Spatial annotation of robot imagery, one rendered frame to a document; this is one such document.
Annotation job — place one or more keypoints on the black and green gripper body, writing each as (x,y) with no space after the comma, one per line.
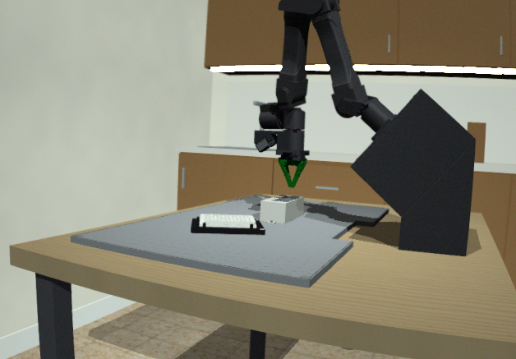
(296,151)

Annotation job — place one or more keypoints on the white control panel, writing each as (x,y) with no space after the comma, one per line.
(281,209)

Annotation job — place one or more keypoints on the white well plate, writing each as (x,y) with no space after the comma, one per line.
(227,221)

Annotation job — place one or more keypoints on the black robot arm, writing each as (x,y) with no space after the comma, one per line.
(349,94)

